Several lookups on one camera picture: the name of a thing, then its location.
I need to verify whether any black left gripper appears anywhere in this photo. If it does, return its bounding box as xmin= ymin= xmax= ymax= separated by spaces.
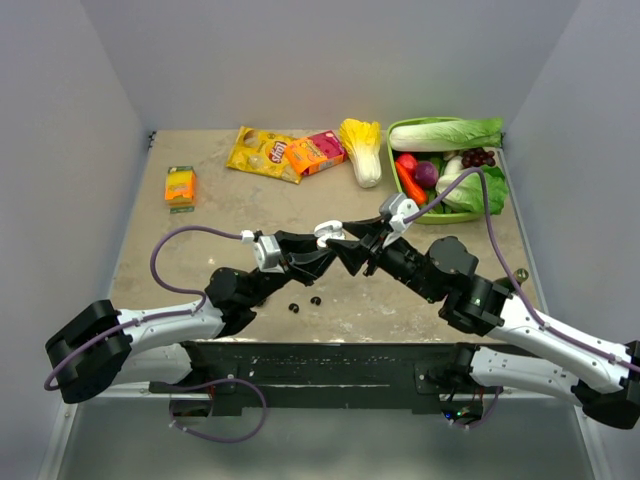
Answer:
xmin=244 ymin=231 xmax=340 ymax=308

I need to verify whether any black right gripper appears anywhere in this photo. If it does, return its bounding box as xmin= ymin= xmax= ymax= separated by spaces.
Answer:
xmin=323 ymin=217 xmax=440 ymax=304

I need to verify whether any white earbud charging case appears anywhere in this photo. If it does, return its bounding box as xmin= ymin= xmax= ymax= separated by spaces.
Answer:
xmin=313 ymin=220 xmax=346 ymax=249

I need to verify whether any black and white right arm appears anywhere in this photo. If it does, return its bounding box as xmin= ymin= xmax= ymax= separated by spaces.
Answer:
xmin=317 ymin=218 xmax=639 ymax=430

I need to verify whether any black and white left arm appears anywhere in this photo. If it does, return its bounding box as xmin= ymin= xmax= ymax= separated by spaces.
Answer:
xmin=44 ymin=225 xmax=336 ymax=404

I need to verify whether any green plastic basket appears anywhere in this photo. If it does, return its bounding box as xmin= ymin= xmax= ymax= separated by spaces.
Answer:
xmin=387 ymin=120 xmax=502 ymax=225

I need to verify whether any orange red pepper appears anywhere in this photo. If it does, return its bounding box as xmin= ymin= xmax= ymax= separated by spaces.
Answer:
xmin=395 ymin=161 xmax=428 ymax=206

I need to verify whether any red apple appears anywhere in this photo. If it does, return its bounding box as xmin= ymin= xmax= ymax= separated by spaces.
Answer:
xmin=395 ymin=152 xmax=418 ymax=175

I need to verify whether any purple red onion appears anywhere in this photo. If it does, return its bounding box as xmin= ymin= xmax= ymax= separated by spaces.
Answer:
xmin=413 ymin=161 xmax=439 ymax=190

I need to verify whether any orange pink snack box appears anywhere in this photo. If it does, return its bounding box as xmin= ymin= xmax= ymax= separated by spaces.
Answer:
xmin=284 ymin=130 xmax=347 ymax=176

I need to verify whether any yellow white napa cabbage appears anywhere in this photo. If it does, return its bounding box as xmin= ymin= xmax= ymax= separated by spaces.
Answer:
xmin=339 ymin=118 xmax=382 ymax=189

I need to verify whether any yellow chips bag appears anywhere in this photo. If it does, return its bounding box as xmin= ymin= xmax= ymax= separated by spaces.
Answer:
xmin=226 ymin=126 xmax=302 ymax=184

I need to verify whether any green leafy bok choy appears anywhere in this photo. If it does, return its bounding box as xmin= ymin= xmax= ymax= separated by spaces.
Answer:
xmin=435 ymin=156 xmax=509 ymax=215

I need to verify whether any orange yellow sponge pack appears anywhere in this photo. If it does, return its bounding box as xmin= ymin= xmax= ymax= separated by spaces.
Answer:
xmin=164 ymin=166 xmax=197 ymax=214

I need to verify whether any purple grapes bunch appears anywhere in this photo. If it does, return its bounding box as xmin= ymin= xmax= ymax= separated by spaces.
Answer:
xmin=461 ymin=147 xmax=496 ymax=168

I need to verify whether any green glass bottle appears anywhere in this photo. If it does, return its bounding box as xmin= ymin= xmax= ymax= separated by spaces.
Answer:
xmin=497 ymin=268 xmax=529 ymax=292

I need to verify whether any long green white cabbage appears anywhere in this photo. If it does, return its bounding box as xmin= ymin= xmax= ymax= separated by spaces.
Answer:
xmin=387 ymin=117 xmax=504 ymax=152

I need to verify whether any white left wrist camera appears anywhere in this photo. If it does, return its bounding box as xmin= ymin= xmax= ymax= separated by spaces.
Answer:
xmin=241 ymin=230 xmax=284 ymax=274

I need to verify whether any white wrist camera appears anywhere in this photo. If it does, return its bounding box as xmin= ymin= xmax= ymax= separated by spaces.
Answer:
xmin=241 ymin=230 xmax=284 ymax=274
xmin=379 ymin=193 xmax=419 ymax=248

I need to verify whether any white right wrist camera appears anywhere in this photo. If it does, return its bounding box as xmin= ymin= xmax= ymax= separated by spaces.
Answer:
xmin=379 ymin=193 xmax=419 ymax=248

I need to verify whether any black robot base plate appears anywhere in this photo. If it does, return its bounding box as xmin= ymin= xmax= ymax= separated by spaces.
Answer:
xmin=150 ymin=342 xmax=496 ymax=415

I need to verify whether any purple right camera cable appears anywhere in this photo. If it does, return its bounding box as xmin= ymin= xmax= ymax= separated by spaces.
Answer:
xmin=403 ymin=167 xmax=640 ymax=376

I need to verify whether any purple camera cable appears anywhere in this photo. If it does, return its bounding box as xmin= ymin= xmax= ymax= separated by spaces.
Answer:
xmin=43 ymin=225 xmax=251 ymax=392
xmin=403 ymin=167 xmax=640 ymax=376

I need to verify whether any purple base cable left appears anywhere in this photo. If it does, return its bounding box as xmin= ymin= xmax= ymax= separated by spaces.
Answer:
xmin=168 ymin=377 xmax=269 ymax=444

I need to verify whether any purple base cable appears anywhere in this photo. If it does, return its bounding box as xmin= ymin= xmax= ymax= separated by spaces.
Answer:
xmin=168 ymin=377 xmax=269 ymax=444
xmin=447 ymin=382 xmax=506 ymax=431

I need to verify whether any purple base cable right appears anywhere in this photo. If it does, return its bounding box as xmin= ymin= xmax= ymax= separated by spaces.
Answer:
xmin=447 ymin=382 xmax=506 ymax=431

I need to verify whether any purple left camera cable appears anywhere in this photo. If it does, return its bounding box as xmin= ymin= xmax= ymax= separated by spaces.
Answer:
xmin=43 ymin=225 xmax=251 ymax=392

